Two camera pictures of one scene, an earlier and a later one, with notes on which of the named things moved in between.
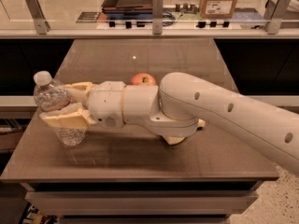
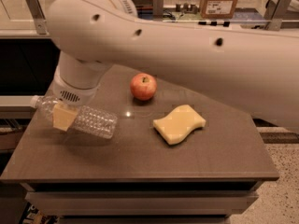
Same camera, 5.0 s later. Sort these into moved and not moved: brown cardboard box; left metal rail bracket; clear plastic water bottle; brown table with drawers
Moved: clear plastic water bottle
Not moved: brown table with drawers; left metal rail bracket; brown cardboard box
